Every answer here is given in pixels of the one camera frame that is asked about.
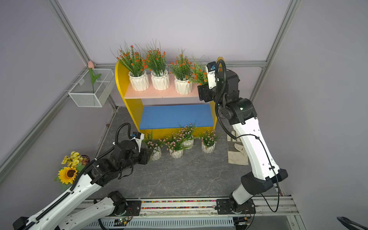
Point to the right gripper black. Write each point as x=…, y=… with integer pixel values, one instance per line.
x=206, y=93

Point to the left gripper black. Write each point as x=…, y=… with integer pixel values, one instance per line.
x=145, y=156

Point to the pink plant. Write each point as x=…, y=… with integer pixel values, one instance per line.
x=208, y=140
x=186, y=136
x=175, y=145
x=154, y=144

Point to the orange plant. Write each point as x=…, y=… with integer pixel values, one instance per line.
x=130, y=57
x=181, y=69
x=199, y=73
x=156, y=62

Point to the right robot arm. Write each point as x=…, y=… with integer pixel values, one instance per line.
x=238, y=118

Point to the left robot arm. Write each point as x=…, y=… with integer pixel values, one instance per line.
x=126, y=152

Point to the yellow rack pink blue shelves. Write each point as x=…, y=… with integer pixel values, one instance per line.
x=162, y=112

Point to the yellow sunflower bouquet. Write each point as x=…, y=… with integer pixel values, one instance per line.
x=72, y=166

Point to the beige gardening glove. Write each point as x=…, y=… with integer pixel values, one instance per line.
x=236, y=152

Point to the white mesh hanging basket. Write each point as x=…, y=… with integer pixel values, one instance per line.
x=82, y=93

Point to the pink artificial tulip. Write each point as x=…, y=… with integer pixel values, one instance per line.
x=92, y=75

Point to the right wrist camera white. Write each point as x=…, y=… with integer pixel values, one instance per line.
x=211, y=76

